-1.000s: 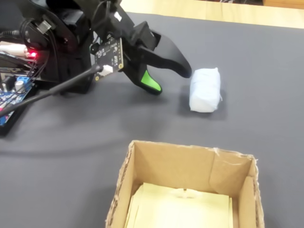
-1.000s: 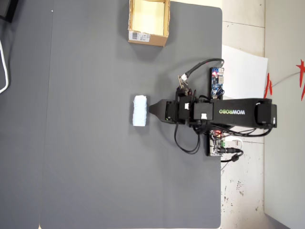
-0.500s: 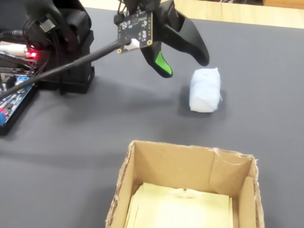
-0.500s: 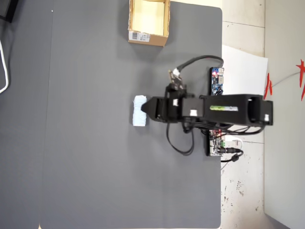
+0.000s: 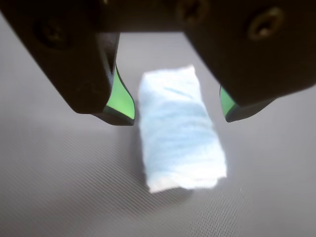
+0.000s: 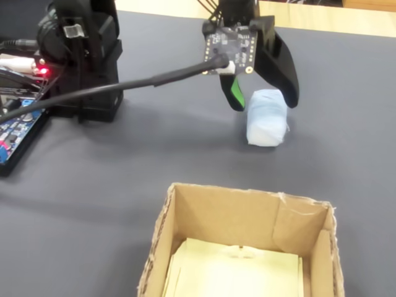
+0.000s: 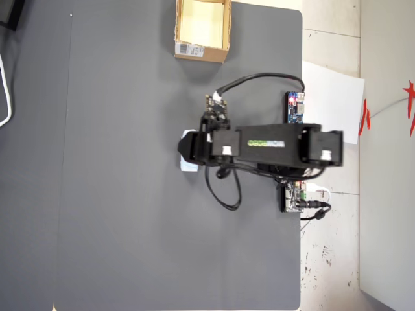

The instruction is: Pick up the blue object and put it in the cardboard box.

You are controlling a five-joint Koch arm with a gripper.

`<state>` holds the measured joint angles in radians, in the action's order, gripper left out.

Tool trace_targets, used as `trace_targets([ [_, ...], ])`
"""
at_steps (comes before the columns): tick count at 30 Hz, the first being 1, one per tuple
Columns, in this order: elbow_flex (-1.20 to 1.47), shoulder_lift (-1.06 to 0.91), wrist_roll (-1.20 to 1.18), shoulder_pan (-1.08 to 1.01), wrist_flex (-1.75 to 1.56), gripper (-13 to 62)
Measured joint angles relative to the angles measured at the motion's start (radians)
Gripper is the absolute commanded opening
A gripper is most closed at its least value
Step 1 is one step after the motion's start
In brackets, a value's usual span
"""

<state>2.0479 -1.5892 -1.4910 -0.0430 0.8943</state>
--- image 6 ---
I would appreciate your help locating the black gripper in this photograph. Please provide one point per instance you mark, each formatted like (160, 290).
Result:
(236, 12)

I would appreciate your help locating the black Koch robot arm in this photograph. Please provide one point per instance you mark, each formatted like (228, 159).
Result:
(92, 62)

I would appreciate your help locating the white cloth-wrapped block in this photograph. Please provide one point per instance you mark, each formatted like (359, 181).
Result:
(266, 120)

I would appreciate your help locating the brown cardboard box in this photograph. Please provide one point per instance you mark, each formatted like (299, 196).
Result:
(229, 216)

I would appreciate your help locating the dark grey textured mat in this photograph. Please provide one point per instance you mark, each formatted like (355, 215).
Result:
(123, 185)

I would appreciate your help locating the pale yellow paper sheets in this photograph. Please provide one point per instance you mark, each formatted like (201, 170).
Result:
(235, 272)

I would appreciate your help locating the driver board with red LED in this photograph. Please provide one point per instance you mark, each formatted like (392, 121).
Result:
(21, 66)

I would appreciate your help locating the blue controller board black tray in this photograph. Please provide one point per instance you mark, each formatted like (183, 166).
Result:
(15, 133)

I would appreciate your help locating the black camera circuit board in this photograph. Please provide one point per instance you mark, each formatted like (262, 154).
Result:
(230, 46)

